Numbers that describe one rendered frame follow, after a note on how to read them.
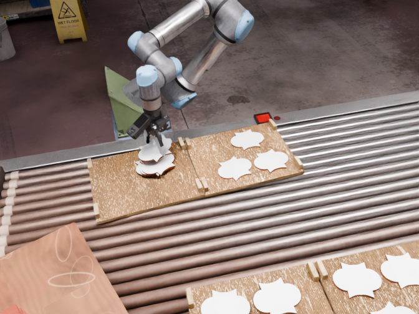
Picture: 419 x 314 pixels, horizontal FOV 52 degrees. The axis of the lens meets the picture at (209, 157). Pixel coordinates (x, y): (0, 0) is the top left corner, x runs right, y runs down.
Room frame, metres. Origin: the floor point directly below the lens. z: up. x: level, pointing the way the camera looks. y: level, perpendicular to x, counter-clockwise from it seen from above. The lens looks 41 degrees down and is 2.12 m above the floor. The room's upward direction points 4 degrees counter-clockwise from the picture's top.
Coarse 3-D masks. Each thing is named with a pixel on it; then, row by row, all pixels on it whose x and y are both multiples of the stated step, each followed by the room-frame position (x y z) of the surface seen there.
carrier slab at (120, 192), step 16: (176, 144) 1.45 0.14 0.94; (96, 160) 1.38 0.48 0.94; (112, 160) 1.37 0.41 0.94; (128, 160) 1.37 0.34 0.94; (176, 160) 1.35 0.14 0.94; (96, 176) 1.28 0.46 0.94; (112, 176) 1.27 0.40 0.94; (128, 176) 1.27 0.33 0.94; (144, 176) 1.26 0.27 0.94; (160, 176) 1.25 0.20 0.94; (176, 176) 1.25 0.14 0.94; (192, 176) 1.24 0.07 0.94; (96, 192) 1.19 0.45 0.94; (112, 192) 1.18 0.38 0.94; (128, 192) 1.18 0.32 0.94; (144, 192) 1.17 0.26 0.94; (160, 192) 1.17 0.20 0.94; (176, 192) 1.16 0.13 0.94; (192, 192) 1.16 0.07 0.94; (112, 208) 1.10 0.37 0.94; (128, 208) 1.09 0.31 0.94; (144, 208) 1.09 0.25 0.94; (160, 208) 1.10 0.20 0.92
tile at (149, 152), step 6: (150, 144) 1.37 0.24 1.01; (156, 144) 1.37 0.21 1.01; (144, 150) 1.34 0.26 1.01; (150, 150) 1.33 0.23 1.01; (156, 150) 1.33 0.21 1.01; (168, 150) 1.32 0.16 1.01; (138, 156) 1.30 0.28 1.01; (144, 156) 1.30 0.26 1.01; (150, 156) 1.29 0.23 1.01; (156, 156) 1.29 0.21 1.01; (162, 156) 1.29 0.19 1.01; (156, 162) 1.27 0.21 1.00
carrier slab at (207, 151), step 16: (240, 128) 1.53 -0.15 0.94; (256, 128) 1.53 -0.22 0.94; (192, 144) 1.45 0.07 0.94; (208, 144) 1.44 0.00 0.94; (224, 144) 1.43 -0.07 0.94; (272, 144) 1.41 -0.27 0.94; (192, 160) 1.34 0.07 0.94; (208, 160) 1.33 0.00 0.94; (224, 160) 1.33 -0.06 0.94; (288, 160) 1.30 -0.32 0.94; (208, 176) 1.24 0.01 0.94; (256, 176) 1.22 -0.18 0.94; (272, 176) 1.21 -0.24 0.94; (288, 176) 1.22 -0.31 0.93; (208, 192) 1.15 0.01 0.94; (224, 192) 1.16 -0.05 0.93
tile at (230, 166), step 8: (232, 160) 1.31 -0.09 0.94; (240, 160) 1.31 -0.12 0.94; (248, 160) 1.31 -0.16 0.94; (224, 168) 1.27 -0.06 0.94; (232, 168) 1.27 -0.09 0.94; (240, 168) 1.26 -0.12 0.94; (248, 168) 1.26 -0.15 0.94; (224, 176) 1.22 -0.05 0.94; (232, 176) 1.22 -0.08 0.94; (240, 176) 1.22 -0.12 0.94
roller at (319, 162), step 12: (408, 144) 1.37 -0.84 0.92; (336, 156) 1.32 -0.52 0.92; (348, 156) 1.32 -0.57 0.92; (360, 156) 1.32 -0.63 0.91; (372, 156) 1.33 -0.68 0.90; (312, 168) 1.28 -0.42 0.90; (72, 204) 1.15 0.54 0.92; (84, 204) 1.14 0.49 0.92; (12, 216) 1.11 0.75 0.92; (24, 216) 1.10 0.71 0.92; (36, 216) 1.10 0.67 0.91; (48, 216) 1.11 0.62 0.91
